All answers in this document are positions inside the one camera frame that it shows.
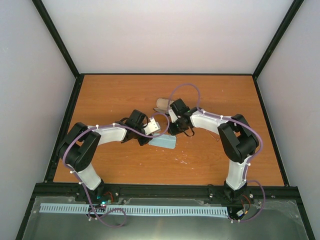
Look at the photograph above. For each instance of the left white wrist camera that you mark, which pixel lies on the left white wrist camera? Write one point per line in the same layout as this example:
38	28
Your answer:
151	127

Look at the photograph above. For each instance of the left black frame post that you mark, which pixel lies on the left black frame post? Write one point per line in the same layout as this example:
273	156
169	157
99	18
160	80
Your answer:
47	20

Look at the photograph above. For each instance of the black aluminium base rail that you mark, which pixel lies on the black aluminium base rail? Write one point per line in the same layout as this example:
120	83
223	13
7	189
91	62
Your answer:
213	194

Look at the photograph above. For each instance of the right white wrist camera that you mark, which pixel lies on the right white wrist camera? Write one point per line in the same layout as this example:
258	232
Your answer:
172	115

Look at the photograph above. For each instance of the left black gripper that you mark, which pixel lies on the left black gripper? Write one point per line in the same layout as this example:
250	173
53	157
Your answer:
142	141

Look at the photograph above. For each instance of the light blue slotted cable duct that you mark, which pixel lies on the light blue slotted cable duct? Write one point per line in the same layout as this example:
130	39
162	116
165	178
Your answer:
137	210

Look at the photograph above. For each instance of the light blue cleaning cloth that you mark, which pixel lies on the light blue cleaning cloth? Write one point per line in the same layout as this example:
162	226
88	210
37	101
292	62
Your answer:
164	141

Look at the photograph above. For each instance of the thin red frame glasses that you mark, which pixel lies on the thin red frame glasses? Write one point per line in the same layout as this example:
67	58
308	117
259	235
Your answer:
215	136

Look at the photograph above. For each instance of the right black frame post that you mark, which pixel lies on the right black frame post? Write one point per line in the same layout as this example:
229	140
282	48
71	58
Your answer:
281	30

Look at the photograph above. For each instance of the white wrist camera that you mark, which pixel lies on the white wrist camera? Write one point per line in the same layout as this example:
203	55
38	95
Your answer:
172	115
151	127

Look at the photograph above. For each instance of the brown striped glasses case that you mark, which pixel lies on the brown striped glasses case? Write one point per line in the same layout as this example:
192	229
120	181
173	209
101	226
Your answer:
162	105

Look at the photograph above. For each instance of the black frame post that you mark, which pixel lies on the black frame post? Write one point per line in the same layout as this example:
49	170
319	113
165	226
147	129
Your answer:
281	30
47	20

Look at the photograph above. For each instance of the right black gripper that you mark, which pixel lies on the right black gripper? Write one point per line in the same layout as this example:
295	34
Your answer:
173	131

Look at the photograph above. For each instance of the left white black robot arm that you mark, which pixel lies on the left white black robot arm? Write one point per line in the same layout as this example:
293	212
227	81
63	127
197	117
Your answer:
78	147

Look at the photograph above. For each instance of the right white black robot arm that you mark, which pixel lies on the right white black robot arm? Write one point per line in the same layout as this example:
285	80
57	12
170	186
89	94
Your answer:
238	140

